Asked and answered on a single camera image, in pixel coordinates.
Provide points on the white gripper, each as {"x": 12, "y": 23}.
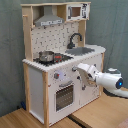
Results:
{"x": 90, "y": 72}

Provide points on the oven door with handle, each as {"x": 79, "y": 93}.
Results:
{"x": 64, "y": 96}

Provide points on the grey toy sink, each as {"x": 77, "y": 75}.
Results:
{"x": 79, "y": 51}

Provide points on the left red stove knob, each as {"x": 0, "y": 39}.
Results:
{"x": 56, "y": 75}

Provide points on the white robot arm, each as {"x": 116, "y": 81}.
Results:
{"x": 111, "y": 82}

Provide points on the wooden toy kitchen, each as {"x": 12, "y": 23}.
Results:
{"x": 40, "y": 84}

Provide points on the grey range hood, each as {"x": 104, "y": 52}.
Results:
{"x": 48, "y": 18}

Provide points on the silver cooking pot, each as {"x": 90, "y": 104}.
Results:
{"x": 46, "y": 56}

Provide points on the white toy microwave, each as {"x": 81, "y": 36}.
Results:
{"x": 76, "y": 11}

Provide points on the black stove top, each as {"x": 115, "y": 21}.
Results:
{"x": 58, "y": 58}

